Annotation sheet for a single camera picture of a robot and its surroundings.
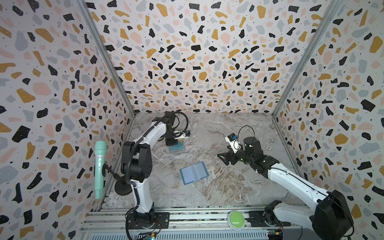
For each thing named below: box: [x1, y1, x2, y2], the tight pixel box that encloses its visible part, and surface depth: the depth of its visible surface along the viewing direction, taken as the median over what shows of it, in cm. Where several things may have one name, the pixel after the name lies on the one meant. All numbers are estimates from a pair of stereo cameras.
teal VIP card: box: [169, 139, 185, 151], surface depth 102 cm
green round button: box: [227, 210, 246, 231], surface depth 74 cm
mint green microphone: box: [94, 140, 108, 200], surface depth 63 cm
